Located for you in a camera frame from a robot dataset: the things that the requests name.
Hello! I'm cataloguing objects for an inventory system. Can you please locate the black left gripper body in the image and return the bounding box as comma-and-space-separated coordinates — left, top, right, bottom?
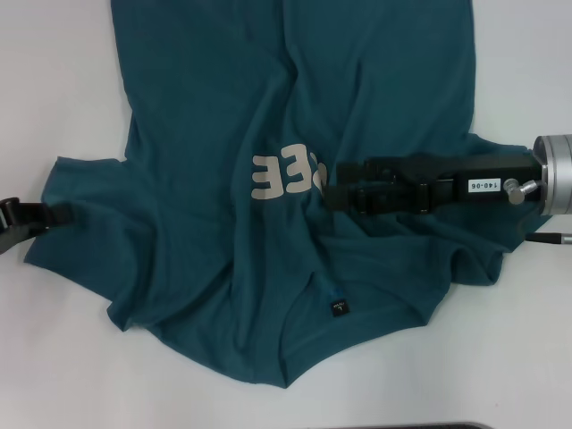
0, 196, 46, 259

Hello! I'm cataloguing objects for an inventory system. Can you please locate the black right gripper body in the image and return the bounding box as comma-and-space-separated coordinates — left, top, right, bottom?
365, 152, 544, 207

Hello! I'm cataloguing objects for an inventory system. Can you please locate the teal t-shirt with beige letters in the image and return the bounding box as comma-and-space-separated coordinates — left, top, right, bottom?
24, 0, 540, 392

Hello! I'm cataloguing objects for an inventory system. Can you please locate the silver elbow plug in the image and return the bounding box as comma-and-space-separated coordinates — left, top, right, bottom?
502, 177, 550, 206

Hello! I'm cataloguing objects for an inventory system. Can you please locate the silver straight plug with cable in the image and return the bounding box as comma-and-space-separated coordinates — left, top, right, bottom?
525, 231, 572, 247

